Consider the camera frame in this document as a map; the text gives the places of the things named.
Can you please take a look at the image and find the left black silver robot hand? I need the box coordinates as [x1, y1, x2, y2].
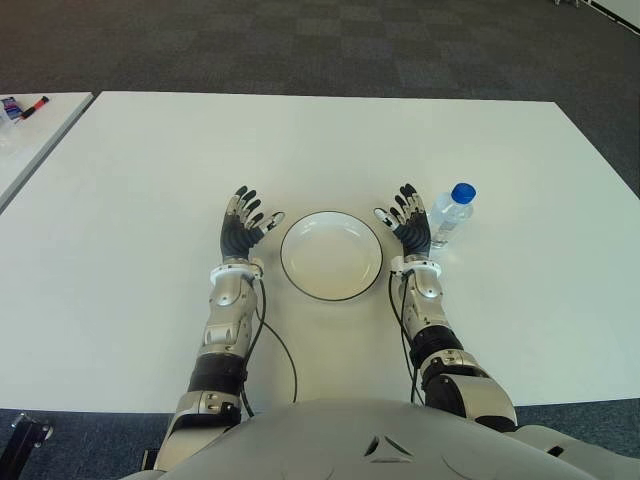
[218, 185, 287, 264]

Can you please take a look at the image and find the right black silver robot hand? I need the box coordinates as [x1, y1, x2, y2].
[373, 183, 433, 261]

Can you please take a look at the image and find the clear water bottle blue cap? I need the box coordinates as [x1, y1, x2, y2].
[428, 182, 478, 250]

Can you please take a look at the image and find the white plate with black rim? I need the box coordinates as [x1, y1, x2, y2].
[279, 210, 385, 302]

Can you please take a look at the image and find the grey robot torso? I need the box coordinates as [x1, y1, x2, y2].
[124, 397, 640, 480]

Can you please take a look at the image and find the red and black marker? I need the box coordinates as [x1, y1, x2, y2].
[19, 94, 51, 120]

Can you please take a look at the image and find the black wheeled stand base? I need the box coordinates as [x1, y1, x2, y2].
[0, 412, 54, 464]

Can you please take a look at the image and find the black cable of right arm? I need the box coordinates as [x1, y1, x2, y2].
[388, 267, 426, 404]

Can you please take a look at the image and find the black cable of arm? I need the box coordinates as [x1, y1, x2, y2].
[239, 272, 300, 417]
[388, 267, 426, 404]

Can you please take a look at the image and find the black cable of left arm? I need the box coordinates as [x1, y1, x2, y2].
[239, 272, 300, 417]

